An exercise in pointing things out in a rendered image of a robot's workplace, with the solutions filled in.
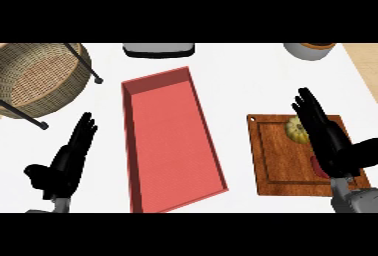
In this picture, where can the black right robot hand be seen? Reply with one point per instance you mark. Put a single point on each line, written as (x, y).
(328, 143)

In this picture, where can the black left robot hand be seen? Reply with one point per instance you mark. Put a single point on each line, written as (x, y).
(68, 163)

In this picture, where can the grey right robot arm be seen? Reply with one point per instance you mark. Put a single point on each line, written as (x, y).
(352, 196)

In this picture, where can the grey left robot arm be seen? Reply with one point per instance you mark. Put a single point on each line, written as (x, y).
(56, 205)

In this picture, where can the yellow green bell pepper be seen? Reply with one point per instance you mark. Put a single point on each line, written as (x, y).
(295, 130)

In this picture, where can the brown wooden cutting board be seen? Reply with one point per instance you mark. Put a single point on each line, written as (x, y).
(284, 160)

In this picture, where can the red cardboard box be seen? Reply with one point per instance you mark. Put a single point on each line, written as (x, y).
(171, 143)

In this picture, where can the red vegetable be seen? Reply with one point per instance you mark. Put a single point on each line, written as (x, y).
(318, 166)

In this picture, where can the woven wicker basket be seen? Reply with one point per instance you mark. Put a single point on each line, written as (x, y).
(37, 76)

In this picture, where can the grey round pot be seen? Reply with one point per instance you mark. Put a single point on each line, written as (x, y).
(307, 50)

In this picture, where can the black metal basket stand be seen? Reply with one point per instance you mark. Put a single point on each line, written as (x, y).
(83, 63)

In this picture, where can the grey and black appliance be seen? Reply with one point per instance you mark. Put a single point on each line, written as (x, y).
(158, 50)

